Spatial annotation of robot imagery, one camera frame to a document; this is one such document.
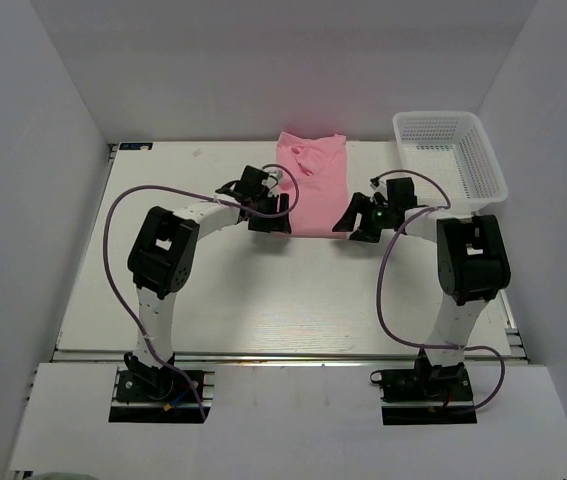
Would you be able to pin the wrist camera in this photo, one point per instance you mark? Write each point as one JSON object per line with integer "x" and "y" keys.
{"x": 380, "y": 193}
{"x": 256, "y": 184}

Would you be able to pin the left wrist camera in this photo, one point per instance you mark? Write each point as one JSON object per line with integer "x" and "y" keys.
{"x": 256, "y": 184}

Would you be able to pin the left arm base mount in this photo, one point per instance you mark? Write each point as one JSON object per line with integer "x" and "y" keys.
{"x": 157, "y": 395}

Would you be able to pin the blue label sticker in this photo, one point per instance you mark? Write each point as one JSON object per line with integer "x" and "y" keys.
{"x": 135, "y": 146}

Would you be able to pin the white plastic basket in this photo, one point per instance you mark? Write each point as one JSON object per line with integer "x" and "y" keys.
{"x": 453, "y": 149}

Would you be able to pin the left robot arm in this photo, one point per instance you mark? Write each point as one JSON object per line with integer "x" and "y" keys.
{"x": 163, "y": 253}

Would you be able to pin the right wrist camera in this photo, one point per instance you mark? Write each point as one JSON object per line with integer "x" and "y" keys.
{"x": 380, "y": 193}

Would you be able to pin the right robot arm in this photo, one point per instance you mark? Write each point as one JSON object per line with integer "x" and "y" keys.
{"x": 472, "y": 263}

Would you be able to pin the pink t shirt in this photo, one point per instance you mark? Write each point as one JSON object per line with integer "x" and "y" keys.
{"x": 319, "y": 187}

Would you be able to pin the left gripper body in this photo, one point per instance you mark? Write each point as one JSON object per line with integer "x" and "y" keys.
{"x": 267, "y": 222}

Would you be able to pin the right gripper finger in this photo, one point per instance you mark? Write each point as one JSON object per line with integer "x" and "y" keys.
{"x": 367, "y": 235}
{"x": 358, "y": 205}

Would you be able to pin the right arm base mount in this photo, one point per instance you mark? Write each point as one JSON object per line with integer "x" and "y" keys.
{"x": 425, "y": 394}

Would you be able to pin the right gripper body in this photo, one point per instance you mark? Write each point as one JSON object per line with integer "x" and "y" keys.
{"x": 378, "y": 216}

